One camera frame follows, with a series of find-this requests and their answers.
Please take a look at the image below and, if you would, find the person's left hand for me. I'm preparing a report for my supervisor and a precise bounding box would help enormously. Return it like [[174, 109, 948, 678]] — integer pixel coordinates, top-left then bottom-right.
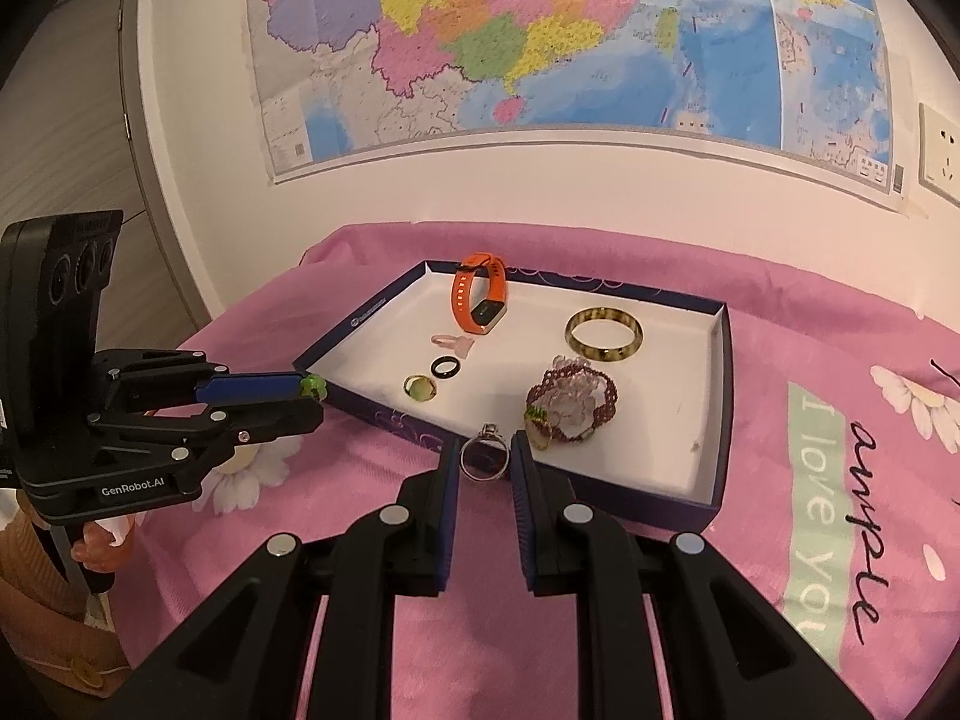
[[72, 516, 137, 575]]

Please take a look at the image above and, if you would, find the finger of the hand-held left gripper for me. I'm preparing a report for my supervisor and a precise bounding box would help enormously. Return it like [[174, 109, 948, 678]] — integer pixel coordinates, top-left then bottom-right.
[[93, 397, 327, 497], [93, 348, 314, 422]]

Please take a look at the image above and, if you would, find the white wall socket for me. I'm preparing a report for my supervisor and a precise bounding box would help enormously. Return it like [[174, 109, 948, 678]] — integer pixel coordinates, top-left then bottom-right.
[[918, 100, 960, 205]]

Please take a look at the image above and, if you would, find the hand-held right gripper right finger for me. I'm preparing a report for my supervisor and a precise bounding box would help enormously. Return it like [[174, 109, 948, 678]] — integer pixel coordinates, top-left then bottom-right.
[[511, 430, 857, 720]]

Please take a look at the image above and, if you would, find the colourful wall map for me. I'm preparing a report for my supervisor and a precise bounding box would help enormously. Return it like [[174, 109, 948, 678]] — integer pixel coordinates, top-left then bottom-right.
[[244, 0, 913, 215]]

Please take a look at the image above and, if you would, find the amber bangle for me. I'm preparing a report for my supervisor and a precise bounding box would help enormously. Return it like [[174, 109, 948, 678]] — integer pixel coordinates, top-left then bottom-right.
[[564, 305, 647, 363]]

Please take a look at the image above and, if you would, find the purple beaded flower bracelet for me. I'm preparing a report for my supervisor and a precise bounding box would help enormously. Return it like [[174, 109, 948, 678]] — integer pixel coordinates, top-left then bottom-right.
[[525, 355, 623, 445]]

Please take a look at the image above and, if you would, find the dark blue box tray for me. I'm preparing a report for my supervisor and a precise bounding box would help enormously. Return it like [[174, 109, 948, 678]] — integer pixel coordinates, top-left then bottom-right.
[[291, 259, 735, 535]]

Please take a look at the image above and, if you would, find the grey wooden door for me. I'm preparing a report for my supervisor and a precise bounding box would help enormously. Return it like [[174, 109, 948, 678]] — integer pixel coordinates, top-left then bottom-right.
[[0, 0, 212, 332]]

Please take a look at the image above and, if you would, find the person's left forearm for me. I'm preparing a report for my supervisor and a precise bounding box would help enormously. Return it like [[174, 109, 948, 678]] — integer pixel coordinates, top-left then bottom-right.
[[0, 502, 133, 700]]

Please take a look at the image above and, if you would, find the silver ring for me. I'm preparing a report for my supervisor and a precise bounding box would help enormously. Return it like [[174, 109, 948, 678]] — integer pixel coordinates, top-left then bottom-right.
[[458, 423, 513, 483]]

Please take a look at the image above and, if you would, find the orange smart band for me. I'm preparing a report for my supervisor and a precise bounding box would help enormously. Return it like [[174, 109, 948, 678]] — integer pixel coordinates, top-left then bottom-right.
[[450, 254, 510, 337]]

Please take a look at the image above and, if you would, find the pink printed blanket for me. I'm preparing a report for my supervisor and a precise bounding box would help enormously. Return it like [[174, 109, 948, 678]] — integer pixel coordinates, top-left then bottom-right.
[[112, 221, 960, 720]]

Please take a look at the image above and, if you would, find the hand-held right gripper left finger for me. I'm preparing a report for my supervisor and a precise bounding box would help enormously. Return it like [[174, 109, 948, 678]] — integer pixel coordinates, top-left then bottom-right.
[[90, 437, 463, 720]]

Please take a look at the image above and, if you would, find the green amber stone ring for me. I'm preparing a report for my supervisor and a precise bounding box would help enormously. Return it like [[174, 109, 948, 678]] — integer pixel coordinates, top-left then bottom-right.
[[525, 406, 558, 453]]

